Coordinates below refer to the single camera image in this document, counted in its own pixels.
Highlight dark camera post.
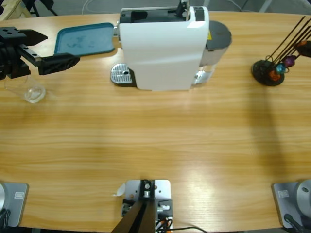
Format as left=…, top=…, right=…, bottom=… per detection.
left=112, top=179, right=156, bottom=233

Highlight clear drinking glass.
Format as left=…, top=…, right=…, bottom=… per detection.
left=3, top=74, right=47, bottom=104

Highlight black base cable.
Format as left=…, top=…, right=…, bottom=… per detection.
left=0, top=208, right=12, bottom=228
left=283, top=213, right=306, bottom=233

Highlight grey water tank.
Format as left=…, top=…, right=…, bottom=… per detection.
left=199, top=20, right=233, bottom=67

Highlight white tape strip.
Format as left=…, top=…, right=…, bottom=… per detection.
left=111, top=183, right=127, bottom=197

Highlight black capsule holder stand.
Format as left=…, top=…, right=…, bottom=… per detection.
left=251, top=16, right=311, bottom=87

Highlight white coffee machine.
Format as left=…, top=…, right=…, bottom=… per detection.
left=110, top=5, right=216, bottom=93

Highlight orange mount cables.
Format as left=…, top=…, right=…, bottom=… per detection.
left=155, top=216, right=173, bottom=230

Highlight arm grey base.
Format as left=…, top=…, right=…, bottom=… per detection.
left=0, top=182, right=30, bottom=228
left=271, top=179, right=311, bottom=229

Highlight black mount cable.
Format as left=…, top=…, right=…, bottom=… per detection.
left=170, top=225, right=208, bottom=233

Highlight purple coffee capsule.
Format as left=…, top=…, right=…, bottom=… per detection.
left=284, top=55, right=297, bottom=67

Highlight white floor cable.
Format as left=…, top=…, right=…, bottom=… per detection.
left=228, top=0, right=243, bottom=12
left=81, top=0, right=122, bottom=15

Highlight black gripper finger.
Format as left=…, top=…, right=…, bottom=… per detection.
left=296, top=45, right=311, bottom=59

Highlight teal plastic tray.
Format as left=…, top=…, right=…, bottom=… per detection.
left=53, top=22, right=115, bottom=59

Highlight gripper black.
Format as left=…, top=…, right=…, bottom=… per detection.
left=0, top=26, right=81, bottom=81

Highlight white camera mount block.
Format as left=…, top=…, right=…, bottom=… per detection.
left=121, top=179, right=173, bottom=230

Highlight metal drip tray grille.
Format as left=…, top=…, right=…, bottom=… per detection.
left=110, top=62, right=135, bottom=85

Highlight grey metal leg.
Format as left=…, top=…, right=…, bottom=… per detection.
left=258, top=0, right=274, bottom=12

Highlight wooden crate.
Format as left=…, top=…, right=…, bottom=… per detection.
left=0, top=0, right=32, bottom=22

